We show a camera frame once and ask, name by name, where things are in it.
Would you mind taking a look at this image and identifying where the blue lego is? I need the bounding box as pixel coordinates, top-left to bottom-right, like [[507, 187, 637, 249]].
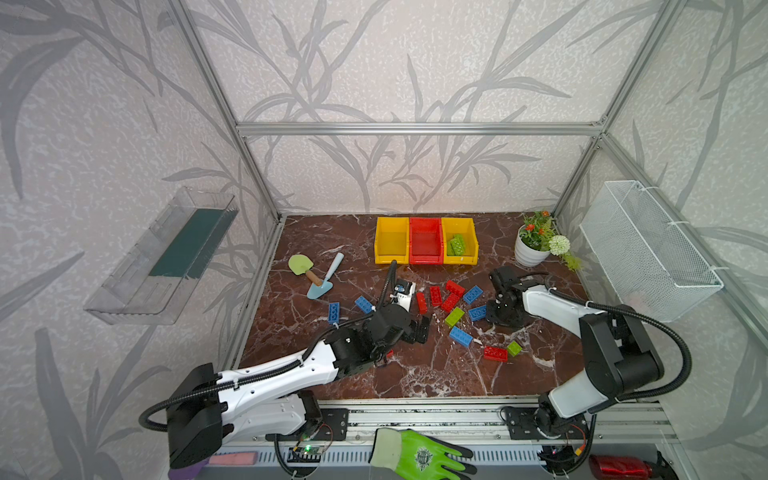
[[355, 296, 375, 314], [463, 286, 483, 305], [328, 302, 340, 325], [468, 305, 487, 322], [449, 327, 473, 348]]

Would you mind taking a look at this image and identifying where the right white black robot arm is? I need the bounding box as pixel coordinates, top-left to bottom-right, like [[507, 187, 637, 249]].
[[486, 266, 693, 439]]

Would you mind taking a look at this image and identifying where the purple pink brush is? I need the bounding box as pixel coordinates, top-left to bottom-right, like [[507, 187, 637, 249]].
[[168, 451, 258, 480]]

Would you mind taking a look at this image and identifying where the white wire mesh basket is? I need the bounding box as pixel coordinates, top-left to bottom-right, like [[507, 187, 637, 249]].
[[580, 180, 723, 323]]

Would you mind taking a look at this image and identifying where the green work glove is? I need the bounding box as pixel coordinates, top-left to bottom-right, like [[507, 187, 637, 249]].
[[369, 428, 478, 480]]

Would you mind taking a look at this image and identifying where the red lego top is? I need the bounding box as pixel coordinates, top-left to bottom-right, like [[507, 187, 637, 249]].
[[445, 281, 466, 297]]

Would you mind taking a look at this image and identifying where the yellow bin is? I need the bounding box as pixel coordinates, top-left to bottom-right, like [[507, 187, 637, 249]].
[[374, 217, 410, 264], [441, 217, 479, 265]]

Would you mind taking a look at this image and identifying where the red middle bin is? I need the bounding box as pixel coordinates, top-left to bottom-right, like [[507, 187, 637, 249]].
[[409, 217, 444, 265]]

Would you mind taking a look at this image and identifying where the teal toy trowel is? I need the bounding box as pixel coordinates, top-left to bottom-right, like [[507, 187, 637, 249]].
[[307, 253, 344, 300]]

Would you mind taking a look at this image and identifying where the green toy spade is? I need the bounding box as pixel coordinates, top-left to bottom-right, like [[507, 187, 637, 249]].
[[288, 254, 323, 286]]

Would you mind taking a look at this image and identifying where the red lego upright narrow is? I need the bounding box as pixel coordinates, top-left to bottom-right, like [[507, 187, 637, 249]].
[[416, 292, 428, 315]]

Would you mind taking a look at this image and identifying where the right yellow bin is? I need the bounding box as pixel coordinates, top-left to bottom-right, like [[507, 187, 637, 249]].
[[441, 217, 479, 265]]

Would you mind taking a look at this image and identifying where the white potted flower plant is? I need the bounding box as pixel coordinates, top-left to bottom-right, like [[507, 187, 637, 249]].
[[514, 210, 582, 271]]

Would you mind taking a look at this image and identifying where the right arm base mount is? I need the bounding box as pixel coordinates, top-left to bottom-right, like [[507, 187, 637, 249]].
[[499, 405, 590, 441]]

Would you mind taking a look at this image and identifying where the red lego center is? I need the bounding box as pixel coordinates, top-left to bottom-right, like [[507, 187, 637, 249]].
[[429, 286, 442, 307]]

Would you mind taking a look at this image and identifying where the left yellow bin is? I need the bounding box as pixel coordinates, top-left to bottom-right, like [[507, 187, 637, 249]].
[[374, 217, 410, 264]]

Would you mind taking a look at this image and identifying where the green circuit board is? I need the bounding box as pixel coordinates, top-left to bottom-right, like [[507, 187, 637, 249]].
[[287, 445, 324, 464]]

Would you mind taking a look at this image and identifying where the red metallic tool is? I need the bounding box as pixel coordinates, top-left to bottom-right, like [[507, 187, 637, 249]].
[[589, 452, 679, 480]]

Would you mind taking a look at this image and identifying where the red lego studded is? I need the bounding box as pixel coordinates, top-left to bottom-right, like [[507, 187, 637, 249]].
[[440, 293, 461, 313]]

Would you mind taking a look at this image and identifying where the red lego front right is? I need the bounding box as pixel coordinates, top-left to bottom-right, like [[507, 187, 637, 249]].
[[483, 346, 509, 363]]

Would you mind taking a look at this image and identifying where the clear plastic wall shelf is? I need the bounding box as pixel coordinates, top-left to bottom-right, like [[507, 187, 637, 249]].
[[84, 187, 239, 326]]

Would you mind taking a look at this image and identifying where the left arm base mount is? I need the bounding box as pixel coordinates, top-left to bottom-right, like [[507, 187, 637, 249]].
[[265, 407, 350, 442]]

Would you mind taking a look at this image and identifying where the green lego small front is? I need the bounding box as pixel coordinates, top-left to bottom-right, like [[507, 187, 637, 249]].
[[507, 341, 523, 357]]

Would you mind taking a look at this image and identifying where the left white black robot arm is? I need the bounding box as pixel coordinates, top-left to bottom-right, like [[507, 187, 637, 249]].
[[138, 303, 431, 470]]

